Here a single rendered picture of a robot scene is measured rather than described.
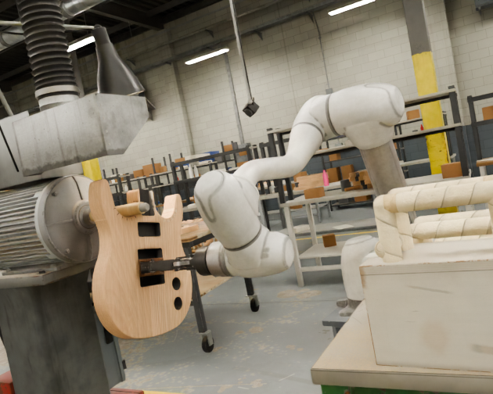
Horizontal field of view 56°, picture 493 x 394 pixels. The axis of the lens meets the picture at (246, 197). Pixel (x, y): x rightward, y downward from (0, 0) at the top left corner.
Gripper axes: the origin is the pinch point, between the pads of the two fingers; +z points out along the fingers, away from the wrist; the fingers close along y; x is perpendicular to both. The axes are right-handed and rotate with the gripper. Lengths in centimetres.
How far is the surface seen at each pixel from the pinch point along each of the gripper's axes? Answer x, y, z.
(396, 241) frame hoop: -1, -20, -70
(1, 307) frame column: -7, -11, 51
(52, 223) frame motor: 14.2, -16.1, 19.1
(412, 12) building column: 345, 626, -4
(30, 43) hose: 57, -27, 9
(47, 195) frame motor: 21.9, -16.7, 19.8
